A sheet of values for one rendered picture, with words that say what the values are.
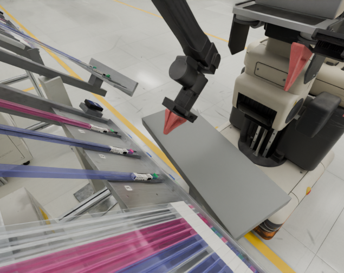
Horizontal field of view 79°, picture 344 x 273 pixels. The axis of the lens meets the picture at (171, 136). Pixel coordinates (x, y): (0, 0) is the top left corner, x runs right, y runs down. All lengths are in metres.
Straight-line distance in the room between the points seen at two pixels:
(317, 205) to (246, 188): 0.92
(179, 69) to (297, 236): 1.16
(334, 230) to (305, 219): 0.15
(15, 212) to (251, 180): 0.72
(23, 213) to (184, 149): 0.54
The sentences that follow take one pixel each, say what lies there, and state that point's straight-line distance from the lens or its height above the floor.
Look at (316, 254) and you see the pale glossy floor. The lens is 1.46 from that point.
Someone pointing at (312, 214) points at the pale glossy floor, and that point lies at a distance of 1.56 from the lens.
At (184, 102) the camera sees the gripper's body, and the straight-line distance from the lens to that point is 0.61.
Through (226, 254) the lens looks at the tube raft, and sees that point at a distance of 0.46.
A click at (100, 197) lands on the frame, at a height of 0.32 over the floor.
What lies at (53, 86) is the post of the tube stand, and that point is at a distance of 0.89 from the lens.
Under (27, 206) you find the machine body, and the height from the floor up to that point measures 0.62.
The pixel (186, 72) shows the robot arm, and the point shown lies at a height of 0.94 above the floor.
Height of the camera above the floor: 1.20
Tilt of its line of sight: 45 degrees down
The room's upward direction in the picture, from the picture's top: straight up
